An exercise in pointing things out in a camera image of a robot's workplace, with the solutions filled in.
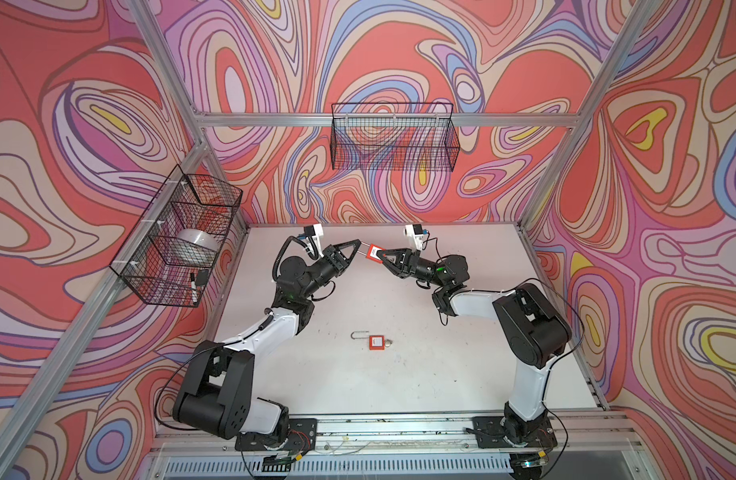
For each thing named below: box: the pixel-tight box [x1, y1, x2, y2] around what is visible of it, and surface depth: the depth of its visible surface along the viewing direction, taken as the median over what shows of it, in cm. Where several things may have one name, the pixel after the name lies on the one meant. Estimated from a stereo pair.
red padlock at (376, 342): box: [350, 331, 393, 351], surface depth 90 cm
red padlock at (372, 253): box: [366, 243, 387, 264], surface depth 76 cm
